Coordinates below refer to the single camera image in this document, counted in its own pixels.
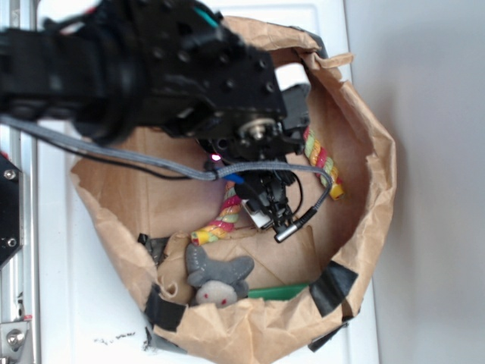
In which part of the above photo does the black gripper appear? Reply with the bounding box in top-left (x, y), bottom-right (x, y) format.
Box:
top-left (149, 36), bottom-right (308, 215)

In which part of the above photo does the multicolored twisted rope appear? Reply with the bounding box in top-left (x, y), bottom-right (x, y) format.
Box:
top-left (190, 127), bottom-right (346, 246)

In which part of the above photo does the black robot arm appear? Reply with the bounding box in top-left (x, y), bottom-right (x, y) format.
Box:
top-left (1, 1), bottom-right (316, 241)

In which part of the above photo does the green plastic piece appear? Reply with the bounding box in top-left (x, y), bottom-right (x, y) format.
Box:
top-left (248, 283), bottom-right (308, 301)

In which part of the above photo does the grey plush bull toy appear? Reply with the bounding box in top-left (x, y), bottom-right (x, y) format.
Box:
top-left (185, 244), bottom-right (255, 308)

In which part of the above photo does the brown paper bag bin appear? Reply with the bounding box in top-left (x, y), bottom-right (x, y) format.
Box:
top-left (70, 17), bottom-right (396, 363)

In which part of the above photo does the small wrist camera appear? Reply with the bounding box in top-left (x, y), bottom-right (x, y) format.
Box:
top-left (241, 198), bottom-right (304, 244)

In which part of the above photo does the grey braided cable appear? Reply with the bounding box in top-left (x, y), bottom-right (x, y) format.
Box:
top-left (0, 115), bottom-right (334, 235)

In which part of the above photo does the aluminium frame rail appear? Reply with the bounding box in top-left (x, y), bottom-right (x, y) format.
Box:
top-left (0, 0), bottom-right (42, 364)

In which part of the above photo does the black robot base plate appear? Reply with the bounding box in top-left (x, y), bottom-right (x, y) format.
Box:
top-left (0, 152), bottom-right (22, 268)

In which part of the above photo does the metal corner bracket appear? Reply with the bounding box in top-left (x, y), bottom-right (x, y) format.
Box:
top-left (1, 321), bottom-right (33, 364)

